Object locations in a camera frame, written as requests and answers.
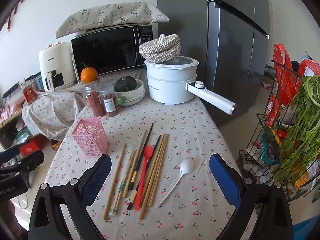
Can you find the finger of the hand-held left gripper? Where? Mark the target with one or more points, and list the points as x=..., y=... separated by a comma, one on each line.
x=30, y=160
x=10, y=155

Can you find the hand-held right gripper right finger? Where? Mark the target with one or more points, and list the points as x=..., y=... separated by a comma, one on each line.
x=225, y=180

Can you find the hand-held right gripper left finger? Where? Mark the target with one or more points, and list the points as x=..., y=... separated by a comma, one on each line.
x=97, y=177

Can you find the wooden chopstick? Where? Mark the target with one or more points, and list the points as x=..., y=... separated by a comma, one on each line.
x=150, y=177
x=156, y=177
x=115, y=180
x=131, y=166
x=153, y=177
x=143, y=140

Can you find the disposable chopsticks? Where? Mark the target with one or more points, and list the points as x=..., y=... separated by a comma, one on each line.
x=121, y=185

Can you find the pink perforated utensil holder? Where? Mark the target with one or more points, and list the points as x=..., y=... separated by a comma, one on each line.
x=90, y=137

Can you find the white plastic spoon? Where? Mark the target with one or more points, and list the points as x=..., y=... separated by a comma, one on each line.
x=186, y=167

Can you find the red plastic spoon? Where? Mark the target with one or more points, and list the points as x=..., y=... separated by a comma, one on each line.
x=148, y=151

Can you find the red box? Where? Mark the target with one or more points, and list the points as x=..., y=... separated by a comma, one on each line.
x=31, y=148

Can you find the teal snack packet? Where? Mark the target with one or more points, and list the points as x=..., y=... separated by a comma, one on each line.
x=266, y=152

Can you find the small flower print cloth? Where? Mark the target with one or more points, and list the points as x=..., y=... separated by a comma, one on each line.
x=50, y=110

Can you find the cherry print tablecloth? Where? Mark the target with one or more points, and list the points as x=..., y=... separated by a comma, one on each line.
x=190, y=135

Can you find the small red-label jar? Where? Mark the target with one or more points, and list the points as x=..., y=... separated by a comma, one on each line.
x=29, y=95

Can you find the yellow packet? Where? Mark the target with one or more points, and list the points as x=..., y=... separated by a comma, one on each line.
x=300, y=180

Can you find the tall jar of red berries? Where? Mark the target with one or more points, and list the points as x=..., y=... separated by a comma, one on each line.
x=95, y=102

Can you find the small labelled spice jar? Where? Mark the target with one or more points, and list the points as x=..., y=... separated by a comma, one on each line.
x=108, y=102

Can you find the clear glass container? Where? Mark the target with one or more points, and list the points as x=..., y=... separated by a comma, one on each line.
x=38, y=82

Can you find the white bowl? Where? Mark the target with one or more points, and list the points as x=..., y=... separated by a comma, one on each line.
x=136, y=95

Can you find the green squash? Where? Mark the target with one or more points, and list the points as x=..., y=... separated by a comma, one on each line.
x=125, y=84

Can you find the green leafy herbs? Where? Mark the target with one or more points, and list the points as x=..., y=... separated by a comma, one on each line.
x=305, y=120

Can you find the orange fruit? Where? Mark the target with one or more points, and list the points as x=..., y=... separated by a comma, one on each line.
x=88, y=75

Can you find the cream air fryer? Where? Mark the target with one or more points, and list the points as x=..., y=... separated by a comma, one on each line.
x=57, y=60

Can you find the cardboard box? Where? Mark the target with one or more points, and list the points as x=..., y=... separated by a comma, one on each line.
x=268, y=80

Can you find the white electric cooking pot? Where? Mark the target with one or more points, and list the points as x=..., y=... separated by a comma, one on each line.
x=170, y=85

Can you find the red plastic bag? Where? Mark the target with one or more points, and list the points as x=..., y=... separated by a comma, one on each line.
x=282, y=80
x=311, y=67

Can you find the grey refrigerator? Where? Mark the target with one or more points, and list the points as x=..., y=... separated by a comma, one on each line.
x=225, y=55

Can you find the black microwave oven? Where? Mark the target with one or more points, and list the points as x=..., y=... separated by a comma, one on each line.
x=105, y=52

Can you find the floral microwave cover cloth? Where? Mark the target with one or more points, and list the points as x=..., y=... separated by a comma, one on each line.
x=112, y=16

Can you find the red wall decoration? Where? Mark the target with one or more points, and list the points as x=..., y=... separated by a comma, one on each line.
x=10, y=22

